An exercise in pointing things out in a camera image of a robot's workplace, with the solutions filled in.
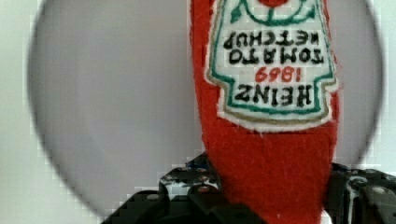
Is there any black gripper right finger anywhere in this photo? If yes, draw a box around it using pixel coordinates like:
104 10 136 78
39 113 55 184
324 163 396 224

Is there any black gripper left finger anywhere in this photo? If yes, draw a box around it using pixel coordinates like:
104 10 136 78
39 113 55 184
101 153 265 224

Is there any red plush ketchup bottle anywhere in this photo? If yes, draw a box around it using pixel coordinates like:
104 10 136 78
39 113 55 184
191 0 339 224

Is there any lilac round plate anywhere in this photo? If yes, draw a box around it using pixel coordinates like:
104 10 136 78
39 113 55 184
28 0 383 218

